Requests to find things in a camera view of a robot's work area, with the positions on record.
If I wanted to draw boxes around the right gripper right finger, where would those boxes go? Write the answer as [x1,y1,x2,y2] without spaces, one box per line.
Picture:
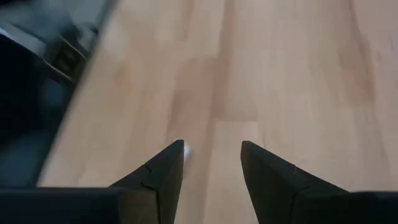
[241,140,349,224]

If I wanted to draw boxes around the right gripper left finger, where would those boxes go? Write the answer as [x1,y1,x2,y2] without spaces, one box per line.
[108,139,186,224]

